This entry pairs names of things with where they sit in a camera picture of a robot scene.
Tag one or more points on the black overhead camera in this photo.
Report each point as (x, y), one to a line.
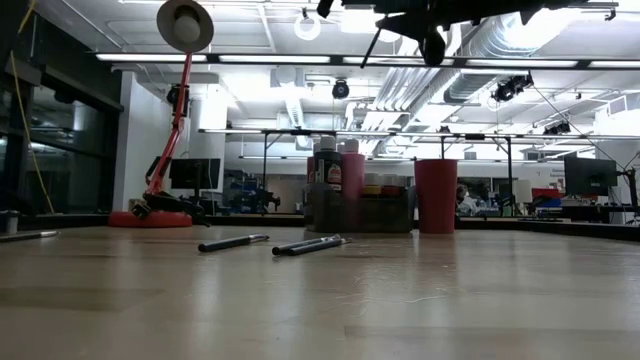
(510, 87)
(340, 88)

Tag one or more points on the person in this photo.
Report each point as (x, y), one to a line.
(465, 202)

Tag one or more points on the small ochre paint bottle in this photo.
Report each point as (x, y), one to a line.
(372, 187)

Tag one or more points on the black computer monitor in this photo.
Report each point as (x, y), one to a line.
(197, 172)
(590, 175)

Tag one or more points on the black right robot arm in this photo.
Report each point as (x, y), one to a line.
(525, 7)

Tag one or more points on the large dark teal paint bottle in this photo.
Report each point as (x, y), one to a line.
(328, 170)

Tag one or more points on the grey translucent plastic bin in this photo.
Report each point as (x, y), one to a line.
(360, 215)

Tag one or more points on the red desk lamp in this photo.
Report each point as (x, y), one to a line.
(172, 135)

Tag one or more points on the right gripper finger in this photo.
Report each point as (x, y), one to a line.
(392, 22)
(407, 34)

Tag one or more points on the magenta plastic cup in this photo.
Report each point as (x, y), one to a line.
(436, 197)

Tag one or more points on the black overhead rig beam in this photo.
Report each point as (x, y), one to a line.
(335, 59)

